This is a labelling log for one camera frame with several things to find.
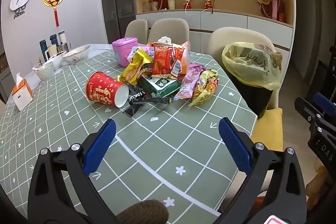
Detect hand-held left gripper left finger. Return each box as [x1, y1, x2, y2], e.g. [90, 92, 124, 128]
[28, 118, 117, 224]

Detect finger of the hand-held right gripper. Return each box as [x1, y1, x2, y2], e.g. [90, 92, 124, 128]
[294, 97, 324, 123]
[315, 92, 336, 119]

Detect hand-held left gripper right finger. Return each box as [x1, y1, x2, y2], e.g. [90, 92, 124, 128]
[218, 117, 307, 224]

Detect black bin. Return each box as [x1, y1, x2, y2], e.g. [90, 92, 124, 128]
[223, 64, 275, 119]

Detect red paper cup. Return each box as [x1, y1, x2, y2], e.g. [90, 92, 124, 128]
[86, 71, 130, 108]

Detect black snack wrapper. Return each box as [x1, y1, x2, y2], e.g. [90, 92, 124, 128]
[125, 85, 172, 117]

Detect gold noodle wrapper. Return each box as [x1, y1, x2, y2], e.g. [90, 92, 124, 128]
[189, 69, 219, 107]

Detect yellow plastic bin bag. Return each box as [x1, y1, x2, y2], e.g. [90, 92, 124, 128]
[222, 42, 283, 90]

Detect pale pink printed wrapper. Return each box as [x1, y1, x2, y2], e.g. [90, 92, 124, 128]
[172, 74, 201, 102]

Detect green snack wrapper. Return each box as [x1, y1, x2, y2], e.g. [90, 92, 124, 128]
[138, 76, 182, 98]

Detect pink snack wrapper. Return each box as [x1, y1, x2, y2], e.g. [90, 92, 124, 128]
[184, 63, 209, 83]

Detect yellow snack wrapper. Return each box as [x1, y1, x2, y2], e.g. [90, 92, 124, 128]
[117, 49, 153, 86]

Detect orange translucent snack bag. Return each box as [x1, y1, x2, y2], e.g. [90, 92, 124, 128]
[181, 41, 191, 75]

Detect red snack wrapper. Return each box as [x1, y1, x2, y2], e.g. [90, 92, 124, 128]
[152, 42, 184, 80]

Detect small pink snack packet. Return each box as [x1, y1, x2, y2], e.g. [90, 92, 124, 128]
[131, 46, 156, 57]

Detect person's right forearm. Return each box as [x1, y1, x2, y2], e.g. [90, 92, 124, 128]
[306, 165, 336, 211]

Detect person's left forearm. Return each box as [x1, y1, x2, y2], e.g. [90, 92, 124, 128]
[115, 200, 169, 224]

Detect yellow seat cushion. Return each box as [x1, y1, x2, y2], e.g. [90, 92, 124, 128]
[251, 108, 283, 156]

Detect small white bowl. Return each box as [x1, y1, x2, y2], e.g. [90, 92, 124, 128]
[35, 61, 54, 80]

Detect large patterned bowl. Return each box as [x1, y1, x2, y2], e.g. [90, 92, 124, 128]
[62, 45, 91, 65]

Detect metal mug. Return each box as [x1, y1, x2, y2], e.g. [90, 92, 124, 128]
[56, 42, 72, 55]

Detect beige chair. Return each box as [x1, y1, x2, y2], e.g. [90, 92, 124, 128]
[125, 19, 149, 45]
[205, 27, 282, 111]
[148, 18, 190, 44]

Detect pink flower gift bag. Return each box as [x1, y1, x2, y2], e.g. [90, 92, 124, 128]
[255, 0, 285, 20]

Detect dark blue thermos bottle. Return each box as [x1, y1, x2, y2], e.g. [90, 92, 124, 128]
[39, 40, 49, 60]

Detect white thermos bottle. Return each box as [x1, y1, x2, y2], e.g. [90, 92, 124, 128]
[58, 30, 66, 50]

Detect wooden shelf unit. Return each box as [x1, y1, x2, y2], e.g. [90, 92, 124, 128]
[130, 0, 294, 56]

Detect glass jars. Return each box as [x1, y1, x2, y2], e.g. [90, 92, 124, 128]
[142, 0, 158, 12]

